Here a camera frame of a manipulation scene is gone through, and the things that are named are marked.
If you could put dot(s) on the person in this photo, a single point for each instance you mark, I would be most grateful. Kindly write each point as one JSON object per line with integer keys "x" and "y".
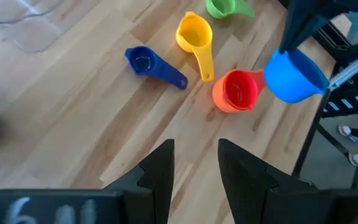
{"x": 346, "y": 130}

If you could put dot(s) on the red measuring cup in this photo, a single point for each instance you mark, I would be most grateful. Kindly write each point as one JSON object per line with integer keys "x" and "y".
{"x": 241, "y": 90}

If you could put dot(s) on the small indigo measuring cup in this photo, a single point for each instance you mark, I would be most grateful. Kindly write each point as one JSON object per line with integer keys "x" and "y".
{"x": 160, "y": 70}

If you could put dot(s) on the large orange measuring cup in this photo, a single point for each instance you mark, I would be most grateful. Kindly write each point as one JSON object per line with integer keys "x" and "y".
{"x": 217, "y": 96}

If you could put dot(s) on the black aluminium table frame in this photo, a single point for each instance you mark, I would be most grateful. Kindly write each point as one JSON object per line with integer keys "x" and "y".
{"x": 310, "y": 138}

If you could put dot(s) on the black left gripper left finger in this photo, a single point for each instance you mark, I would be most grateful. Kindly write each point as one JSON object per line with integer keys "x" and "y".
{"x": 73, "y": 208}

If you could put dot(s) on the blue-grey metal table stand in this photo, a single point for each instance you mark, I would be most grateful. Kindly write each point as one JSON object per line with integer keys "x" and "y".
{"x": 357, "y": 26}

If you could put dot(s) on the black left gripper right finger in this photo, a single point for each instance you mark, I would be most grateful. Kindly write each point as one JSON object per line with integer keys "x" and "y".
{"x": 291, "y": 205}

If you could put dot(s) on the clear plastic basket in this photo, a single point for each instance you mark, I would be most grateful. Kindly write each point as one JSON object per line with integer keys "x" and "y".
{"x": 33, "y": 34}

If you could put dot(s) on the yellow measuring cup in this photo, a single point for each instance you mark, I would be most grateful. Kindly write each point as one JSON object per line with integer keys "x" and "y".
{"x": 194, "y": 34}

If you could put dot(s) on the black hazard striped mat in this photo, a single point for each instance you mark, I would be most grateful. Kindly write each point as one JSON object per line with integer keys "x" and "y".
{"x": 346, "y": 104}

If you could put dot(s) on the light blue measuring cup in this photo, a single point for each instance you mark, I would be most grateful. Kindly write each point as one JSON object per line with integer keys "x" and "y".
{"x": 287, "y": 81}

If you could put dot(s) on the short silver aluminium rail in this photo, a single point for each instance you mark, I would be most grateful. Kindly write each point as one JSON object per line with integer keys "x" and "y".
{"x": 353, "y": 67}

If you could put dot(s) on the green measuring cup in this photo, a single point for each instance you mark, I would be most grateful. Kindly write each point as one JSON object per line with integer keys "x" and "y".
{"x": 219, "y": 7}

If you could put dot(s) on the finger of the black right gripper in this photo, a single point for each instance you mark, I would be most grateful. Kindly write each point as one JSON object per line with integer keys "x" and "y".
{"x": 312, "y": 23}
{"x": 292, "y": 28}

